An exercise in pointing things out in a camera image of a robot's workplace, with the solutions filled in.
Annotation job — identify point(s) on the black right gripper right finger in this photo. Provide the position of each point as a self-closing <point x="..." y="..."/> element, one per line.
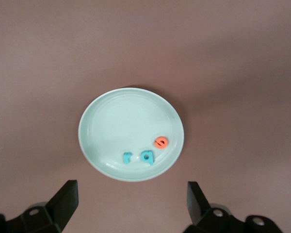
<point x="196" y="206"/>

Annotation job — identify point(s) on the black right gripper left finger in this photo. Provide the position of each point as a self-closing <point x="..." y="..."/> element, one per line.
<point x="63" y="204"/>

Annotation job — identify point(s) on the teal foam letter b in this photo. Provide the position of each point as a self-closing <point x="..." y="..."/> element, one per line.
<point x="150" y="159"/>

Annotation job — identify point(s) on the orange foam letter e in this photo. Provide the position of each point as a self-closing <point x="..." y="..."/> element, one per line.
<point x="161" y="145"/>

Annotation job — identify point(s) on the teal foam letter r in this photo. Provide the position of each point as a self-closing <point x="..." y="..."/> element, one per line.
<point x="126" y="158"/>

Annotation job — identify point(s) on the pale green plate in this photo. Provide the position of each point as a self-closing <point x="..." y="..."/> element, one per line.
<point x="126" y="121"/>

